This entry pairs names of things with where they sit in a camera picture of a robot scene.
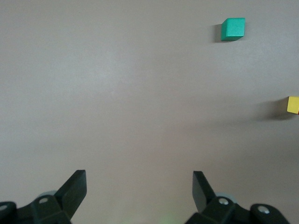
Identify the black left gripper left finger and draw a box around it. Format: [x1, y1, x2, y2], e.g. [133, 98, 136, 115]
[0, 169, 88, 224]

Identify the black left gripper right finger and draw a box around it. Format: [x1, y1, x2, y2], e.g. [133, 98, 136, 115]
[184, 170, 292, 224]

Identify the yellow wooden block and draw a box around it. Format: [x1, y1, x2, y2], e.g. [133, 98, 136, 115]
[286, 96, 299, 115]

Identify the green wooden block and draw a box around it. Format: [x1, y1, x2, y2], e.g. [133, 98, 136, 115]
[221, 17, 246, 42]

